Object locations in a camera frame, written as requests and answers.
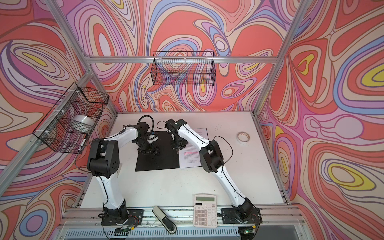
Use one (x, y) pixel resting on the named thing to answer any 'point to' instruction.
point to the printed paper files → (189, 156)
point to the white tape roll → (242, 137)
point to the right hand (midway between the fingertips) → (180, 151)
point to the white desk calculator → (205, 212)
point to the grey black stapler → (166, 222)
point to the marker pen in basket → (83, 142)
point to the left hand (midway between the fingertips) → (155, 152)
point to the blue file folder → (167, 158)
